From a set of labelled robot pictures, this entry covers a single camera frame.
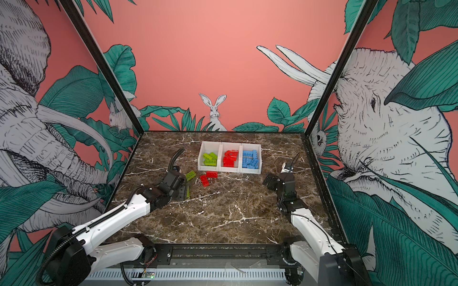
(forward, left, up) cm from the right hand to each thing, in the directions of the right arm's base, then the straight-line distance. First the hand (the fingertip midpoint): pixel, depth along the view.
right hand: (273, 172), depth 85 cm
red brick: (+7, +32, -13) cm, 35 cm away
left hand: (-7, +45, -2) cm, 45 cm away
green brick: (+5, +44, -11) cm, 45 cm away
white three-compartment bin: (+16, +23, -10) cm, 30 cm away
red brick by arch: (+3, +36, -12) cm, 38 cm away
